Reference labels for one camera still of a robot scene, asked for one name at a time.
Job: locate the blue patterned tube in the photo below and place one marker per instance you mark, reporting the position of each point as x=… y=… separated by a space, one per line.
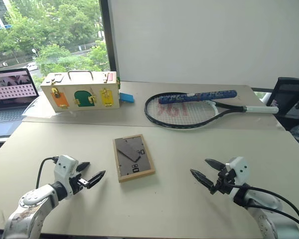
x=214 y=95

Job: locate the small blue block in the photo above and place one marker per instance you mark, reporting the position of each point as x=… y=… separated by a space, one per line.
x=127 y=97

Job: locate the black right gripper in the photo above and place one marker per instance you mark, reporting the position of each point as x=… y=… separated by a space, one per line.
x=225 y=181

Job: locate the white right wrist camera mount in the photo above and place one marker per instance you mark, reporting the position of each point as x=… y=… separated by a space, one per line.
x=239 y=169

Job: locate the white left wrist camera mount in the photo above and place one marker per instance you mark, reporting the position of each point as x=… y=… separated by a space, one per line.
x=63 y=169

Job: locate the grey laptop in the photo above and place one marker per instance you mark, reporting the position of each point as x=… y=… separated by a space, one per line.
x=10 y=87

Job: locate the dark window frame post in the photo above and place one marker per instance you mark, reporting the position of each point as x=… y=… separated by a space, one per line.
x=107 y=37

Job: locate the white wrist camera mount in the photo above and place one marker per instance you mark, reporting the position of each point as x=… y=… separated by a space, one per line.
x=239 y=169
x=63 y=169

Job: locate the black office chair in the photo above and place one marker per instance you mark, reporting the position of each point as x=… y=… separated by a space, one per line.
x=289 y=99

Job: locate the black white tennis racket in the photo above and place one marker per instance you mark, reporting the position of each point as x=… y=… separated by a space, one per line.
x=261 y=109

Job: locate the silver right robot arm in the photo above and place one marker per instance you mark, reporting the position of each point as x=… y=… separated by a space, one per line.
x=269 y=219

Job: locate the wooden latch box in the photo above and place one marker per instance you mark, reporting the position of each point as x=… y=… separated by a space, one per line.
x=69 y=87

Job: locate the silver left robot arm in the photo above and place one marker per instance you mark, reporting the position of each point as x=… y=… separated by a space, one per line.
x=27 y=206

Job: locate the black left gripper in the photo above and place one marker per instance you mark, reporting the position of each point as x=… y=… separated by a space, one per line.
x=77 y=184

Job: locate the white board panel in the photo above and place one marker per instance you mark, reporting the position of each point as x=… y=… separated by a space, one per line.
x=201 y=37

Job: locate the wooden picture frame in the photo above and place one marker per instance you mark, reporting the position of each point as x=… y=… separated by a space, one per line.
x=132 y=159

